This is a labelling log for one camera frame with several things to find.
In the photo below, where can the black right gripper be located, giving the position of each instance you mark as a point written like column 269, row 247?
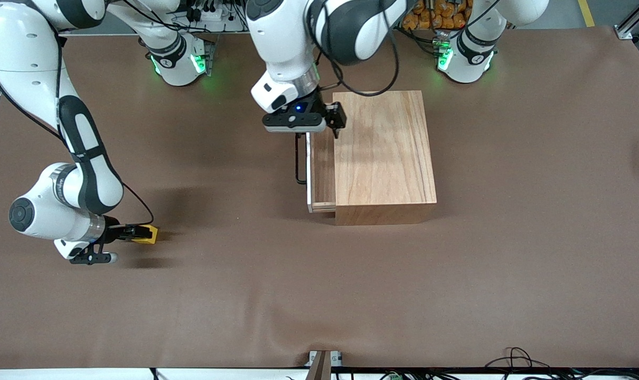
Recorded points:
column 112, row 231

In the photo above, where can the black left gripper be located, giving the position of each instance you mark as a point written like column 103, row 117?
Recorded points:
column 323, row 109

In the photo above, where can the yellow block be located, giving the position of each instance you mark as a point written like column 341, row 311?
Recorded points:
column 150, row 235

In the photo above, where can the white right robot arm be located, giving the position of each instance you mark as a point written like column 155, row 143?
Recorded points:
column 29, row 58

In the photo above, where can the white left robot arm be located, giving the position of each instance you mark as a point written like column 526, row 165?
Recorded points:
column 282, row 42

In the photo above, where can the light wooden drawer cabinet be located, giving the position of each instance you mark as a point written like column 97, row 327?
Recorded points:
column 383, row 153

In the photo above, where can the orange packet pile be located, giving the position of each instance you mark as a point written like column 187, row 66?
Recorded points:
column 435, row 15

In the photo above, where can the white power strip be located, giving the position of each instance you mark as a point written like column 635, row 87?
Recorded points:
column 209, row 11

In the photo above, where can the brown table mat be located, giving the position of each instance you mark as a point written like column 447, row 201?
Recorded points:
column 319, row 290

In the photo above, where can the metal table edge bracket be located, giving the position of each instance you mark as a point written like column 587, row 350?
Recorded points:
column 325, row 364

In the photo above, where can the aluminium frame profile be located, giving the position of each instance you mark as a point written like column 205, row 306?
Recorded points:
column 636, row 24

